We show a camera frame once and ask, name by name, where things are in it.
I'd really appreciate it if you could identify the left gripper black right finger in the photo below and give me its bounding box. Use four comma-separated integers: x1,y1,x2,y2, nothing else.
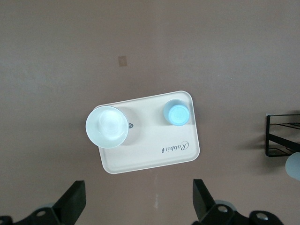
192,179,285,225

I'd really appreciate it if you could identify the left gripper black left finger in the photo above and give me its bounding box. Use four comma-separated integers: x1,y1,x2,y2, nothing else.
0,180,86,225

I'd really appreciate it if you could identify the light blue plastic cup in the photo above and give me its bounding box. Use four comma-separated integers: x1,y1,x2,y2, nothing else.
162,99,191,127

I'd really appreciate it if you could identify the beige Rabbit print tray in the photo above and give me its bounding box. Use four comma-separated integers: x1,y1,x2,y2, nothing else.
93,90,200,175

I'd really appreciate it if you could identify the white ceramic bowl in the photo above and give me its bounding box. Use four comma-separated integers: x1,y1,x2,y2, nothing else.
85,105,129,149

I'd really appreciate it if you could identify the grey plastic cup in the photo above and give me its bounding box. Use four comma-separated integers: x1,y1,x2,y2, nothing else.
285,151,300,181

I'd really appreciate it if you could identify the black wire cup rack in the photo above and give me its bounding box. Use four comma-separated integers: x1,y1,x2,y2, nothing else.
265,113,300,158

